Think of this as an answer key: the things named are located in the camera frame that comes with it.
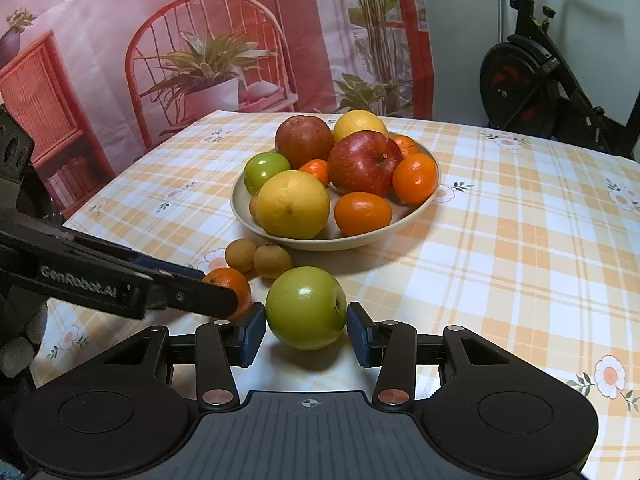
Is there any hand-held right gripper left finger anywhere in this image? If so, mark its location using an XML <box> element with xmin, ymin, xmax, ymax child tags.
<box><xmin>102</xmin><ymin>302</ymin><xmax>267</xmax><ymax>408</ymax></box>

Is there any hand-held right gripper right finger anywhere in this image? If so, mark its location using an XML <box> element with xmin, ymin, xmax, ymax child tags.
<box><xmin>346</xmin><ymin>302</ymin><xmax>511</xmax><ymax>408</ymax></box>

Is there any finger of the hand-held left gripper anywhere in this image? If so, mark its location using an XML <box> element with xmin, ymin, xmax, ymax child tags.
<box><xmin>131</xmin><ymin>255</ymin><xmax>206</xmax><ymax>281</ymax></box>
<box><xmin>145</xmin><ymin>270</ymin><xmax>239</xmax><ymax>320</ymax></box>

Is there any orange tangerine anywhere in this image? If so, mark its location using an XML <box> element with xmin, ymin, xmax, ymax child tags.
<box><xmin>334</xmin><ymin>192</ymin><xmax>393</xmax><ymax>237</ymax></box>
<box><xmin>202</xmin><ymin>267</ymin><xmax>252</xmax><ymax>322</ymax></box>
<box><xmin>392</xmin><ymin>153</ymin><xmax>438</xmax><ymax>205</ymax></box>
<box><xmin>298</xmin><ymin>159</ymin><xmax>332</xmax><ymax>187</ymax></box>
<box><xmin>390</xmin><ymin>135</ymin><xmax>421</xmax><ymax>158</ymax></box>

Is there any large green apple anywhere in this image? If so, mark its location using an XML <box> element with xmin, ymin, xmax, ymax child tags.
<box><xmin>265</xmin><ymin>266</ymin><xmax>348</xmax><ymax>352</ymax></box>

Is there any beige ceramic plate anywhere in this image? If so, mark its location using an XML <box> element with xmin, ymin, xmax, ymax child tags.
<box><xmin>230</xmin><ymin>132</ymin><xmax>441</xmax><ymax>252</ymax></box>

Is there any large yellow lemon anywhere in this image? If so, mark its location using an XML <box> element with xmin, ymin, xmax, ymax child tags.
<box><xmin>255</xmin><ymin>170</ymin><xmax>332</xmax><ymax>240</ymax></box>

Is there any small green apple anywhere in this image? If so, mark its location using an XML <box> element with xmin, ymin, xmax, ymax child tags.
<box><xmin>243</xmin><ymin>151</ymin><xmax>292</xmax><ymax>196</ymax></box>

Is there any shiny red apple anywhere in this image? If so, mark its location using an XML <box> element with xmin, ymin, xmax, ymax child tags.
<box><xmin>327</xmin><ymin>131</ymin><xmax>403</xmax><ymax>198</ymax></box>

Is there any dull brownish red apple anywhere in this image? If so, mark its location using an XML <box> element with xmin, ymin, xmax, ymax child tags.
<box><xmin>275</xmin><ymin>115</ymin><xmax>335</xmax><ymax>171</ymax></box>

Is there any person's left hand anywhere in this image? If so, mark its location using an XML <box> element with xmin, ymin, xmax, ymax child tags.
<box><xmin>0</xmin><ymin>272</ymin><xmax>48</xmax><ymax>381</ymax></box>

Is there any small brown kiwi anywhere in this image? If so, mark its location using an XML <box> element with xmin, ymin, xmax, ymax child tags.
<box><xmin>253</xmin><ymin>244</ymin><xmax>293</xmax><ymax>280</ymax></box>
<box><xmin>225</xmin><ymin>239</ymin><xmax>260</xmax><ymax>273</ymax></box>

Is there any orange checked floral tablecloth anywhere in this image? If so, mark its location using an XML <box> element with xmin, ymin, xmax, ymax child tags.
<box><xmin>30</xmin><ymin>110</ymin><xmax>640</xmax><ymax>480</ymax></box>

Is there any black exercise bike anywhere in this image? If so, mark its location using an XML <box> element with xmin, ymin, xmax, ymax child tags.
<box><xmin>479</xmin><ymin>0</ymin><xmax>640</xmax><ymax>161</ymax></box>

